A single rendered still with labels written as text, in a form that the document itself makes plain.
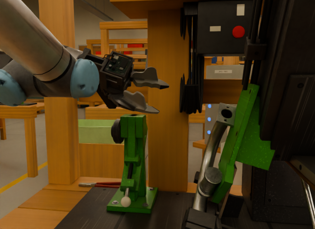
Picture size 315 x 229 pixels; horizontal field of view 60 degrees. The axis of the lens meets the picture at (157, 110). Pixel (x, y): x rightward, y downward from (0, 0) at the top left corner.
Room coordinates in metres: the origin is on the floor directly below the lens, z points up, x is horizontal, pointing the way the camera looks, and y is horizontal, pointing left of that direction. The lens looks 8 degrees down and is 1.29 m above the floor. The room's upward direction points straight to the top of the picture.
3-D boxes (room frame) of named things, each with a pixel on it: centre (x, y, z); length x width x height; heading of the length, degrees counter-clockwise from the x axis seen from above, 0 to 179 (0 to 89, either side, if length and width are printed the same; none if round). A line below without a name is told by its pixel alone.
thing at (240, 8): (0.85, -0.21, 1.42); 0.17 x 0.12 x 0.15; 82
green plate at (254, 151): (0.58, -0.20, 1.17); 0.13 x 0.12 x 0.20; 82
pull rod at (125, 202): (0.72, 0.08, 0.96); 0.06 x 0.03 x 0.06; 172
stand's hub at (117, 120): (0.82, 0.12, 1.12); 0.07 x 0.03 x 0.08; 172
